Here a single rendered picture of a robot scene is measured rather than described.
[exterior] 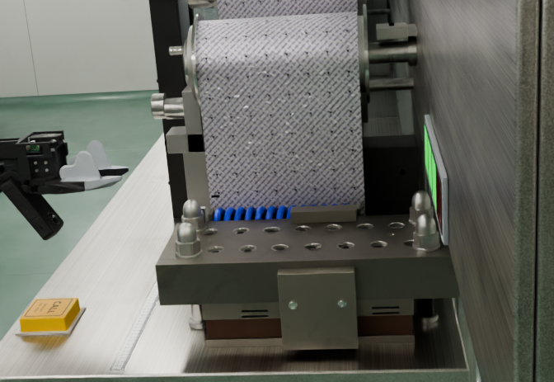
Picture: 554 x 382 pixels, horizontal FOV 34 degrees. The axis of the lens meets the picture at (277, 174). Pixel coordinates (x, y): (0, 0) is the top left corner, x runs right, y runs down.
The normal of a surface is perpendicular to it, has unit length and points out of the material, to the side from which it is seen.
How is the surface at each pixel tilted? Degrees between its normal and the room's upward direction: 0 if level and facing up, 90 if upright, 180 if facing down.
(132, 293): 0
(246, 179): 90
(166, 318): 0
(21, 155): 90
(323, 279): 90
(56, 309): 0
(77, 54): 90
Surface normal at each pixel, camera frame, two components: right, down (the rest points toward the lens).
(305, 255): -0.07, -0.95
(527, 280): -0.09, 0.31
